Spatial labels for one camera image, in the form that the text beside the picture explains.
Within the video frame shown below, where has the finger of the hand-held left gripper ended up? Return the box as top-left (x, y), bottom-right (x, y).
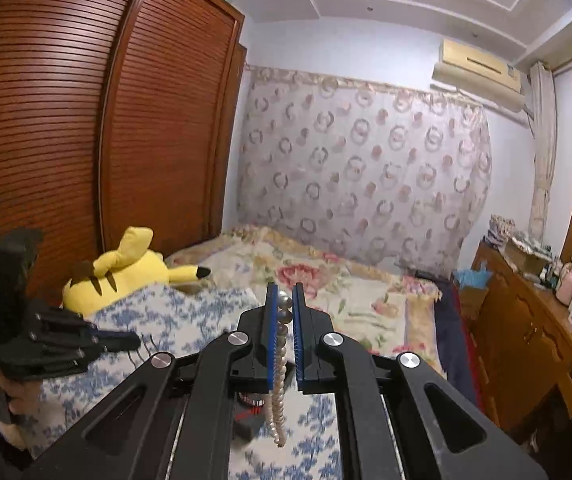
top-left (33, 300), bottom-right (142, 357)
top-left (30, 342), bottom-right (104, 380)

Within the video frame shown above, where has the brown louvered wardrobe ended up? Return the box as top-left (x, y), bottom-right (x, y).
top-left (0, 0), bottom-right (247, 321)

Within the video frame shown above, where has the person's left hand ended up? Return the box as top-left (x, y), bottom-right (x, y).
top-left (0, 350), bottom-right (43, 451)

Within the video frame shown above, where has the patterned cloth pile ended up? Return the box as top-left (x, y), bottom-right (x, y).
top-left (488, 215), bottom-right (517, 241)

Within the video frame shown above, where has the pink thermos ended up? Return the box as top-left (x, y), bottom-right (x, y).
top-left (556, 262), bottom-right (572, 307)

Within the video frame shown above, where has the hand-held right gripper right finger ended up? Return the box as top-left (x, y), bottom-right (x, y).
top-left (292, 282), bottom-right (549, 480)

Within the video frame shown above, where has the yellow plush toy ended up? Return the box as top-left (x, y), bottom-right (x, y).
top-left (62, 226), bottom-right (212, 311)

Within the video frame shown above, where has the tied cream window curtain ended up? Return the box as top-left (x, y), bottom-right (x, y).
top-left (528, 60), bottom-right (555, 246)

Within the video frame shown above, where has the wooden cabinet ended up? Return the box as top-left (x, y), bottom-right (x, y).
top-left (468, 240), bottom-right (572, 441)

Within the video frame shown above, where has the blue plastic bag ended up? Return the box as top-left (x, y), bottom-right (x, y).
top-left (453, 267), bottom-right (492, 291)

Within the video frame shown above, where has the blue floral cloth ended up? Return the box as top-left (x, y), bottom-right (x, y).
top-left (16, 282), bottom-right (352, 480)

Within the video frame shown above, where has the white pearl necklace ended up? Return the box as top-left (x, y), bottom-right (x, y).
top-left (266, 295), bottom-right (294, 448)

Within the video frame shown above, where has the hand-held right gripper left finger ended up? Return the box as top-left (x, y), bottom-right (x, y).
top-left (21, 282), bottom-right (282, 480)

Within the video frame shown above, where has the black box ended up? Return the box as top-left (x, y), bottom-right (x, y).
top-left (233, 420), bottom-right (267, 442)

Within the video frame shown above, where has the dark blue bedding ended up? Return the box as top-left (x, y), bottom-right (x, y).
top-left (436, 280), bottom-right (478, 401)

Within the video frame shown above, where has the ring-patterned sheer curtain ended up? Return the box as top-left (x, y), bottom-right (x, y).
top-left (236, 66), bottom-right (493, 278)

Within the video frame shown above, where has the cardboard box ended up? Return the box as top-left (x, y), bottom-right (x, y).
top-left (503, 237), bottom-right (549, 276)

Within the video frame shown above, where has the floral blanket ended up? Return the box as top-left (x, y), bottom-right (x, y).
top-left (166, 225), bottom-right (449, 376)

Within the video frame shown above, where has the cream air conditioner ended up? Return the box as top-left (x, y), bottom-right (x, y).
top-left (431, 39), bottom-right (529, 113)

